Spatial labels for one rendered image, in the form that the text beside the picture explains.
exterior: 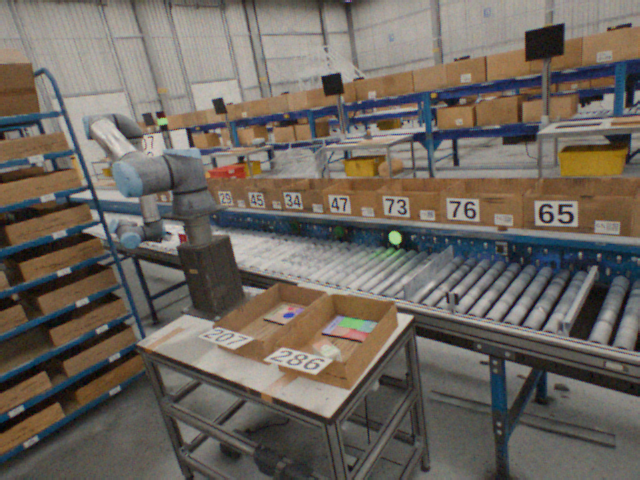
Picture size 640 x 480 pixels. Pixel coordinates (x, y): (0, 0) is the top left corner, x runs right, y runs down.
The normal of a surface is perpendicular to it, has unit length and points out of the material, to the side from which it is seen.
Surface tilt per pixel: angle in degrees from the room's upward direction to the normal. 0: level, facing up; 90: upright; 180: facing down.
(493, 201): 90
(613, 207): 90
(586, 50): 90
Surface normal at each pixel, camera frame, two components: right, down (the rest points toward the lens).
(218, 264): 0.81, 0.06
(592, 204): -0.63, 0.35
